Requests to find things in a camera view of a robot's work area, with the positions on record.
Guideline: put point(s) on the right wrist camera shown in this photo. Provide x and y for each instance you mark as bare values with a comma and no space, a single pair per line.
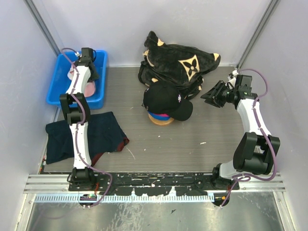
232,77

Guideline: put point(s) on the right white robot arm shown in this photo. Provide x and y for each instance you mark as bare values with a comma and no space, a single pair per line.
255,155

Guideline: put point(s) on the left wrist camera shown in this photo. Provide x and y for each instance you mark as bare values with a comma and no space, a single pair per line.
86,52

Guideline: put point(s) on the aluminium frame post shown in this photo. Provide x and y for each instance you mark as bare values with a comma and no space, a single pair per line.
42,26
258,31

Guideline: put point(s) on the navy blue cloth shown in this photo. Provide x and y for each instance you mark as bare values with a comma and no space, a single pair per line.
104,135

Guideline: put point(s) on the left aluminium frame post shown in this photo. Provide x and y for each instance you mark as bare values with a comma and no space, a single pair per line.
42,26

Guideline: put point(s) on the blue cap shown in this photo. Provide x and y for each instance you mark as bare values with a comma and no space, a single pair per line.
151,114

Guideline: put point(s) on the pink cap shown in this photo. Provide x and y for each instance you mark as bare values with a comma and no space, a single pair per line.
90,86

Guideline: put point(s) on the slotted cable duct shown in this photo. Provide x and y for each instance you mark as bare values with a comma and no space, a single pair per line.
82,198

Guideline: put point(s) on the wooden hat stand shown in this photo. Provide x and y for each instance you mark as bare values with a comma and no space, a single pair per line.
165,122

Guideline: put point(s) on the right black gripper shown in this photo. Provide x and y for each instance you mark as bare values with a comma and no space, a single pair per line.
216,101

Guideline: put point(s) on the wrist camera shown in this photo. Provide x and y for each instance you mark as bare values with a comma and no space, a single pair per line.
232,77
86,52

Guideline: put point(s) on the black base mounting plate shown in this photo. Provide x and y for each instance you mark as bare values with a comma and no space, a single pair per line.
152,184

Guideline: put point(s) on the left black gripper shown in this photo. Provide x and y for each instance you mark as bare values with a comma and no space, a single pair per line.
95,77

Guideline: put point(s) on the blue plastic bin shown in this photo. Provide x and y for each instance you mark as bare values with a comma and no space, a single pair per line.
60,82

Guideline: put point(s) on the magenta cap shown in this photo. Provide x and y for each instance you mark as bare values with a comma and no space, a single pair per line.
161,116

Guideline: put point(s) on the black patterned plush blanket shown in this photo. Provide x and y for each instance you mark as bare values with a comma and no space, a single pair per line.
180,65

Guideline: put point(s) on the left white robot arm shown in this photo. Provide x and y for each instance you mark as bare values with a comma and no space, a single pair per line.
76,112

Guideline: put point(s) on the black cap white logo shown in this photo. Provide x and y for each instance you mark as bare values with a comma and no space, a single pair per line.
162,98

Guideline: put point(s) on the right aluminium frame post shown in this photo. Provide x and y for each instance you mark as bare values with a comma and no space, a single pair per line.
258,31

